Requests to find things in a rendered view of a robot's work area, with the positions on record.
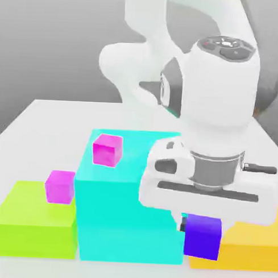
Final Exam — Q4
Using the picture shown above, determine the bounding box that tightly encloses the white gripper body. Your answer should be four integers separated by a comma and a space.
137, 168, 278, 227

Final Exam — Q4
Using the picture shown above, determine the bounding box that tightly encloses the small purple cube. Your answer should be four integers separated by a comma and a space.
182, 213, 223, 262

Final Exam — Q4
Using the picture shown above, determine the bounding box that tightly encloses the small magenta cube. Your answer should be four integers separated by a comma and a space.
43, 169, 76, 206
91, 132, 125, 169

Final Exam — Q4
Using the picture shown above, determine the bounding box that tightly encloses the large cyan box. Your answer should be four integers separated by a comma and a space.
70, 127, 190, 266

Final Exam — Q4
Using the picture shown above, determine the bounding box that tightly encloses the large orange box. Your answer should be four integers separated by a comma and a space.
188, 204, 278, 273

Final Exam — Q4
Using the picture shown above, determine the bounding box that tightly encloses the large lime green box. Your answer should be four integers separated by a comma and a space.
0, 179, 81, 260

